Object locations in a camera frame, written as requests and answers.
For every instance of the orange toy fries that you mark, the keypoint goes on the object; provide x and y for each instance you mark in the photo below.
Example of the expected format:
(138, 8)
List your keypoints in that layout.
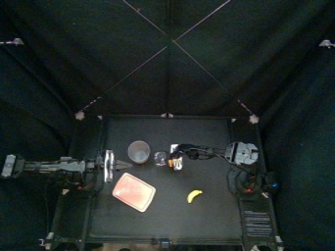
(171, 162)

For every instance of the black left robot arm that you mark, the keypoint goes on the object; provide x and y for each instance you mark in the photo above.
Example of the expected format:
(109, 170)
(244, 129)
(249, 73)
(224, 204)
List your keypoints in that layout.
(53, 165)

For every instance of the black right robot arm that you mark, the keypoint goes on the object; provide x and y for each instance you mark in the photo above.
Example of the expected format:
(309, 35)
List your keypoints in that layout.
(242, 153)

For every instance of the pink rectangular plate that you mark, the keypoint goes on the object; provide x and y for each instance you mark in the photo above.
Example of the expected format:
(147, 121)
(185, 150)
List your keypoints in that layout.
(134, 191)

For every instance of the grey plastic cup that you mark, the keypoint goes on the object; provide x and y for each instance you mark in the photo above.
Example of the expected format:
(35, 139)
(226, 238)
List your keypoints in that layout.
(139, 152)

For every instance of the yellow toy banana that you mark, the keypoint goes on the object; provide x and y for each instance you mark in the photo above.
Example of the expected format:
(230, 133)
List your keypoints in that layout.
(194, 195)

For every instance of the silver frame corner bracket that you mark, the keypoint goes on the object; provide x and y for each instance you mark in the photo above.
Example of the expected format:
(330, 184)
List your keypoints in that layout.
(14, 41)
(326, 43)
(167, 115)
(79, 115)
(254, 119)

